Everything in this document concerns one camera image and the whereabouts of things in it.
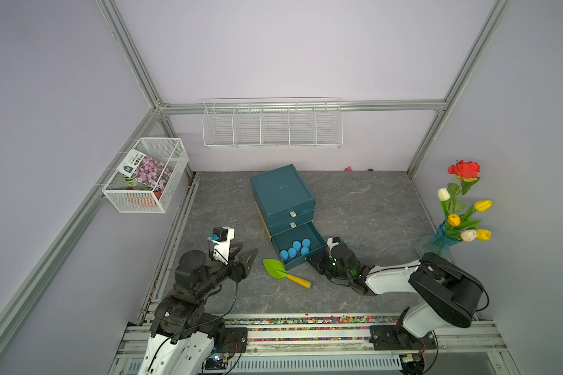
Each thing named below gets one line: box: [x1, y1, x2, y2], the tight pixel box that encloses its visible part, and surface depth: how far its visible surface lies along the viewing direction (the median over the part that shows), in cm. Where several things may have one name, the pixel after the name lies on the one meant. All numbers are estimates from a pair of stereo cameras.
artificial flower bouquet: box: [437, 160, 493, 243], surface depth 74 cm
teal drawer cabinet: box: [251, 164, 316, 239], surface depth 87 cm
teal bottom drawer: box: [270, 221, 328, 272], surface depth 93 cm
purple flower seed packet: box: [116, 149, 174, 193], surface depth 75 cm
